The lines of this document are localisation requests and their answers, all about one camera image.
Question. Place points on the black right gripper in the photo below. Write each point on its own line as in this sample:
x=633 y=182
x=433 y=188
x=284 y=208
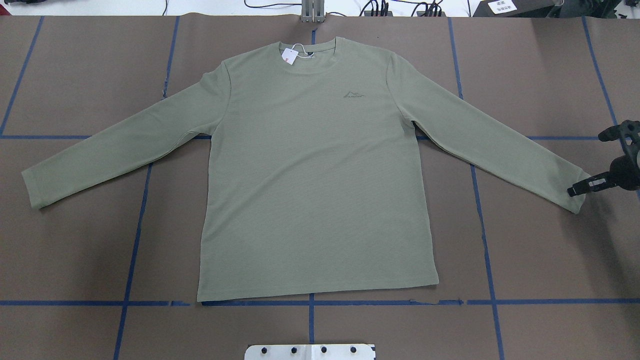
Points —
x=626 y=172

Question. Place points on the olive green long-sleeve shirt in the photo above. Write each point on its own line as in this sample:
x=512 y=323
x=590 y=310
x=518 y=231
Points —
x=315 y=179

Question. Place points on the black box with label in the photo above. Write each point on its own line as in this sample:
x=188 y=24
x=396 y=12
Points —
x=515 y=8

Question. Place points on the white hang tag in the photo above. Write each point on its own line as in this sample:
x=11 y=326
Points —
x=289 y=55

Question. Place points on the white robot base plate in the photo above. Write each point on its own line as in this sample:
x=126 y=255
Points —
x=340 y=351

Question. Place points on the grey aluminium post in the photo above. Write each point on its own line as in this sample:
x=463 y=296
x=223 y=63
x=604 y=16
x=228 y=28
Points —
x=313 y=11

